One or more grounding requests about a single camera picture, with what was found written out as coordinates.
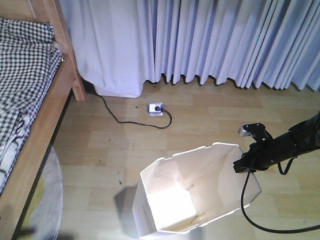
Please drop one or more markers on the wooden bed frame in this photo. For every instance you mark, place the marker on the wooden bed frame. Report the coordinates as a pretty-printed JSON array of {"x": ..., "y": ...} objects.
[{"x": 67, "y": 79}]

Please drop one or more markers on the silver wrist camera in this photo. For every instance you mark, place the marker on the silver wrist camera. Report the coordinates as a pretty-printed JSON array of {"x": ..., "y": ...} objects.
[{"x": 255, "y": 130}]

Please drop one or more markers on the silver floor power socket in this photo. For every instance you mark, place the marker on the silver floor power socket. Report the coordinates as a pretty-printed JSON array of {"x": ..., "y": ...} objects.
[{"x": 154, "y": 109}]

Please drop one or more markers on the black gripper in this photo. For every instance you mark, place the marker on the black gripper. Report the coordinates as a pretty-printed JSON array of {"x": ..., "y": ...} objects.
[{"x": 259, "y": 157}]

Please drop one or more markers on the grey round rug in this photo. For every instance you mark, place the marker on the grey round rug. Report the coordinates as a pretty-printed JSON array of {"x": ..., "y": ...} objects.
[{"x": 43, "y": 215}]

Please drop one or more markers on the black white checkered bedding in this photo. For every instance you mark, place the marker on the black white checkered bedding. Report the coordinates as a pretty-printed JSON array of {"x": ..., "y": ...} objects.
[{"x": 29, "y": 60}]

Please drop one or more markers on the white pleated curtain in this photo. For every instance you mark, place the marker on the white pleated curtain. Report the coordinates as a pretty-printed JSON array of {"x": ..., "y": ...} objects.
[{"x": 121, "y": 44}]

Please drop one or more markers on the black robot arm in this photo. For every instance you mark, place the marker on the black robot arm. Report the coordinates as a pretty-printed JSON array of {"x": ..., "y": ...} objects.
[{"x": 301, "y": 138}]

